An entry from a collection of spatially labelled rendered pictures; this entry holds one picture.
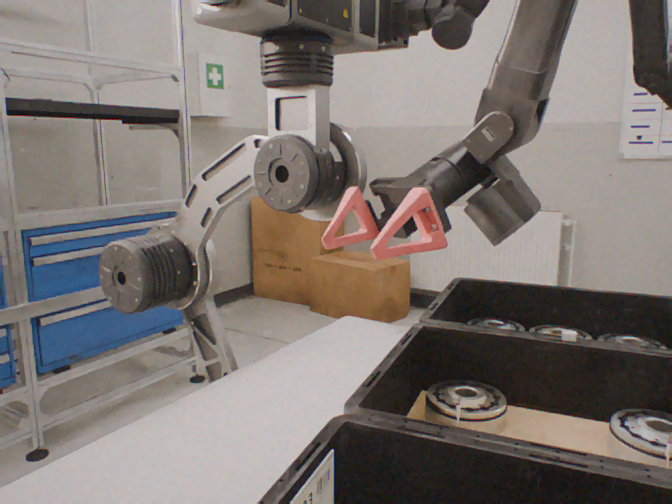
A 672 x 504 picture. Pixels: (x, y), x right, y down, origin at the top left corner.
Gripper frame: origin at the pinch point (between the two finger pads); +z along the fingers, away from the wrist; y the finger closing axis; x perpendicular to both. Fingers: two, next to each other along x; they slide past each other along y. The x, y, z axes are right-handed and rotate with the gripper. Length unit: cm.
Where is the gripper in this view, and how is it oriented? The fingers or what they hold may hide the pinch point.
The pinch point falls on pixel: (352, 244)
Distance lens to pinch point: 57.8
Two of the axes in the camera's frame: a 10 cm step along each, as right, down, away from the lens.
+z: -7.5, 5.3, -3.9
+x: -4.1, -8.4, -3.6
